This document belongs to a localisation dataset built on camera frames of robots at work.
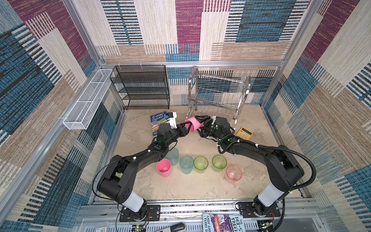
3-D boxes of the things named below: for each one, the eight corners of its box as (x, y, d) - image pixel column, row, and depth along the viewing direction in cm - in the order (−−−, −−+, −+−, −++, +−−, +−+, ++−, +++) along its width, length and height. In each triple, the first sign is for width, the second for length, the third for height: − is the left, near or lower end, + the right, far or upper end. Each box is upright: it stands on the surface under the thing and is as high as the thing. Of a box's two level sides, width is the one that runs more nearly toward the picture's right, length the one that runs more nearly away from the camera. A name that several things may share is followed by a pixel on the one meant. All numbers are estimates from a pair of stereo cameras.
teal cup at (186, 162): (180, 174, 88) (179, 166, 79) (180, 163, 92) (179, 155, 84) (193, 174, 88) (193, 166, 79) (192, 163, 92) (193, 155, 84)
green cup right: (211, 174, 88) (213, 167, 81) (209, 161, 93) (211, 154, 86) (225, 173, 88) (228, 167, 81) (223, 161, 93) (226, 154, 86)
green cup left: (195, 175, 88) (196, 169, 80) (192, 164, 93) (193, 157, 85) (208, 172, 89) (210, 166, 81) (204, 161, 94) (206, 154, 86)
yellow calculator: (235, 135, 105) (236, 133, 103) (241, 128, 109) (242, 126, 107) (247, 143, 101) (248, 141, 99) (253, 134, 105) (254, 133, 103)
